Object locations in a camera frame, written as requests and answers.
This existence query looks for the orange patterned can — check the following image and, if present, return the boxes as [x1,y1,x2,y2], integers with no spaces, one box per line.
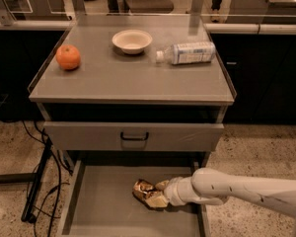
[132,179,158,201]

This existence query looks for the person legs in background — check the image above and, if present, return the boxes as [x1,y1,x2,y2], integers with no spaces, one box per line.
[210,0,222,23]

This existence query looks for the white horizontal rail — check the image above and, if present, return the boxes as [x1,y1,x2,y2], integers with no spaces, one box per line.
[0,21,296,36]

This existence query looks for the clear plastic water bottle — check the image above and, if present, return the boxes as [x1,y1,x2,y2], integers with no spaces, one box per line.
[156,41,216,65]

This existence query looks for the orange fruit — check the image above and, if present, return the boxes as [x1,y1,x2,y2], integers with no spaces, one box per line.
[56,44,81,70]

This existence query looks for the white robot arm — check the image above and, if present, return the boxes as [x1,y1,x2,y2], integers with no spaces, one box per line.
[145,168,296,237]

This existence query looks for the closed upper drawer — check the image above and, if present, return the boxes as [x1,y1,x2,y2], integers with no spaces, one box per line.
[44,121,224,151]

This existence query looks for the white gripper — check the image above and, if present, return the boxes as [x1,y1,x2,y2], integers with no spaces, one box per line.
[145,177,196,208]

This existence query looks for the white bowl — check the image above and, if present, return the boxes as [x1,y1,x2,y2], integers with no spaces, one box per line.
[111,30,152,54]

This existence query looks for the black metal stand leg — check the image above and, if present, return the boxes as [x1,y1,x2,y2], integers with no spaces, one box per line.
[0,139,51,223]

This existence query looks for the black drawer handle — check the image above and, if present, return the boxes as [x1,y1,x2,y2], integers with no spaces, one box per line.
[120,132,149,141]

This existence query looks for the black cable on floor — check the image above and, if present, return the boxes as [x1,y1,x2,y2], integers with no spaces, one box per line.
[21,120,73,237]

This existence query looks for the grey drawer cabinet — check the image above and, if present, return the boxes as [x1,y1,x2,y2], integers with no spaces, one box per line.
[27,13,238,237]

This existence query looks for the open lower drawer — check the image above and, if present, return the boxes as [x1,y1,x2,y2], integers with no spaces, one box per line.
[56,161,211,237]

